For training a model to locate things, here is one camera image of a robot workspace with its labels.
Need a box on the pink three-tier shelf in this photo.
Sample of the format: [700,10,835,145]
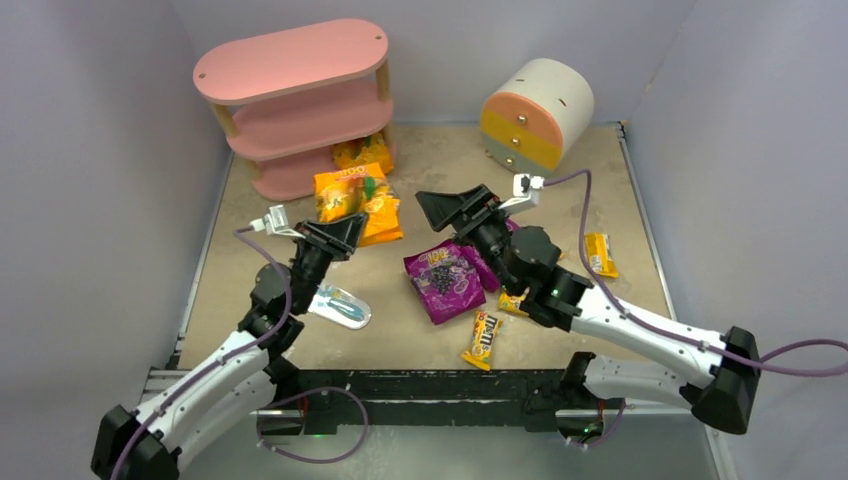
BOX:
[193,18,397,201]

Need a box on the yellow M&M bag middle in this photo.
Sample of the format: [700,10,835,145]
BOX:
[497,291,529,317]

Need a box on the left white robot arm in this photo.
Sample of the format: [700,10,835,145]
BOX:
[91,212,367,479]

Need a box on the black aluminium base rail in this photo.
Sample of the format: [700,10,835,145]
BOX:
[135,367,723,439]

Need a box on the round pastel drawer cabinet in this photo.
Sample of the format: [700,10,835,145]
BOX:
[479,58,595,177]

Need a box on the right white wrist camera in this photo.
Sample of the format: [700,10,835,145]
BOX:
[499,173,545,215]

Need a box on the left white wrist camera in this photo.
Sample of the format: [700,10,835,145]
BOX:
[249,204,304,238]

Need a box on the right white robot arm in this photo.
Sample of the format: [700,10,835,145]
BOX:
[415,174,761,435]

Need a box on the yellow M&M bag bottom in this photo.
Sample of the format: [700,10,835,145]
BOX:
[460,311,502,371]

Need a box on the purple grape candy bag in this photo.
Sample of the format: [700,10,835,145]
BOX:
[459,245,501,293]
[403,240,486,325]

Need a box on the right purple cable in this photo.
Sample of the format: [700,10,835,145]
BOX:
[539,169,848,452]

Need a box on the blue toy blister pack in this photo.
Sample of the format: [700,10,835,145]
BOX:
[308,283,372,330]

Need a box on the yellow m&m bag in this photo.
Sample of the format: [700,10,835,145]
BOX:
[497,291,529,317]
[460,311,502,371]

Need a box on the orange gummy candy bag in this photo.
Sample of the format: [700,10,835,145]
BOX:
[331,132,394,174]
[313,163,404,247]

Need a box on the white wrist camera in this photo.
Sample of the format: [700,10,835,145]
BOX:
[249,204,304,238]
[499,173,545,215]

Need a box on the small yellow candy packet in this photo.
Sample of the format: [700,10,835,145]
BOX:
[584,232,619,278]

